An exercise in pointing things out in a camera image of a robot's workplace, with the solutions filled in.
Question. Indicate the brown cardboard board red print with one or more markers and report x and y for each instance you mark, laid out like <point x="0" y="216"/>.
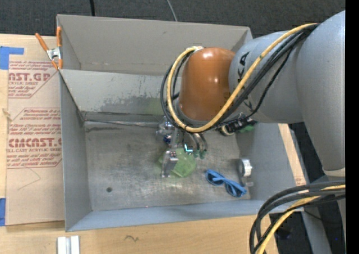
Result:
<point x="33" y="191"/>

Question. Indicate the clear glass cup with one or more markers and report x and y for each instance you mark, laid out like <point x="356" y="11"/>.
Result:
<point x="246" y="166"/>

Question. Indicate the black cylinder on white bracket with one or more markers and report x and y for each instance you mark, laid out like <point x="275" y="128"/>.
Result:
<point x="235" y="126"/>

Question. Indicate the light green sponge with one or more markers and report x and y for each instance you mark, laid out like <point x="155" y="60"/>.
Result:
<point x="185" y="166"/>

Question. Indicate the grey metal bin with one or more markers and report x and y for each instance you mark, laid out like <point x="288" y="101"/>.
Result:
<point x="126" y="163"/>

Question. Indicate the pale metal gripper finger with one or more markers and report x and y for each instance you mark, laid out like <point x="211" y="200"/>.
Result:
<point x="165" y="133"/>
<point x="169" y="166"/>

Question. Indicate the blue sunglasses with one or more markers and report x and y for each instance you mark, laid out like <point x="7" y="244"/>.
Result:
<point x="227" y="184"/>

